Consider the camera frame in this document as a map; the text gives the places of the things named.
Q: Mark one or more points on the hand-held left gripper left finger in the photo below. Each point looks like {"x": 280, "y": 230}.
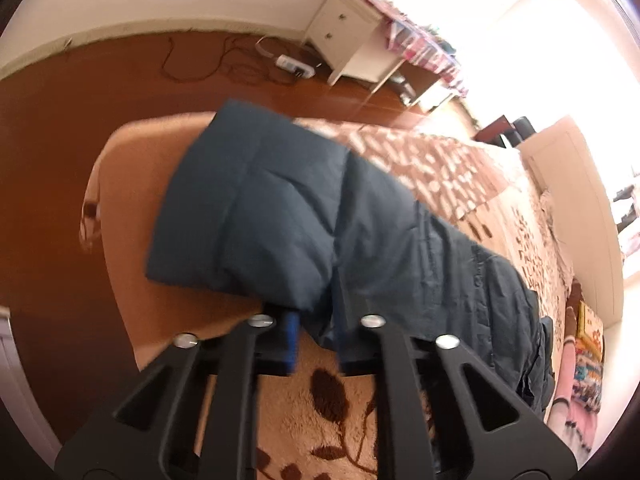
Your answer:
{"x": 289, "y": 342}

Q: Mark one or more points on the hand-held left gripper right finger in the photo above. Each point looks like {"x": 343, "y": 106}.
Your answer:
{"x": 346, "y": 349}

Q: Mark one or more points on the dark blue down jacket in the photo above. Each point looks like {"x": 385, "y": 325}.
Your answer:
{"x": 260, "y": 200}

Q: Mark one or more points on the leaf print blanket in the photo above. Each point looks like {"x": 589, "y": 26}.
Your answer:
{"x": 137, "y": 200}

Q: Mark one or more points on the pink patchwork quilt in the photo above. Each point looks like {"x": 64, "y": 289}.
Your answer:
{"x": 570, "y": 405}

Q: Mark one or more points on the brown cushion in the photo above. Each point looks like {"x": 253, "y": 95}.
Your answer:
{"x": 577, "y": 292}

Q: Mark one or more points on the cartoon print pillow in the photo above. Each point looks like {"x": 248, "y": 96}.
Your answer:
{"x": 589, "y": 360}

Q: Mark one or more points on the dark chair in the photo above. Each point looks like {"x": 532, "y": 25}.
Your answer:
{"x": 505, "y": 132}

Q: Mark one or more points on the white power strip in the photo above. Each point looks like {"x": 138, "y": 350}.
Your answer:
{"x": 295, "y": 66}

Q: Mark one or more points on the white desk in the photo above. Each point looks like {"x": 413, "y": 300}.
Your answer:
{"x": 400, "y": 77}

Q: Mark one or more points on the white bed headboard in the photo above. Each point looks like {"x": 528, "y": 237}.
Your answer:
{"x": 575, "y": 185}

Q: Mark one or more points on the pink plaid tablecloth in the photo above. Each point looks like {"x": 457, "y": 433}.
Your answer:
{"x": 425, "y": 47}

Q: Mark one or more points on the white nightstand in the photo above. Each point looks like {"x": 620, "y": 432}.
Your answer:
{"x": 340, "y": 30}

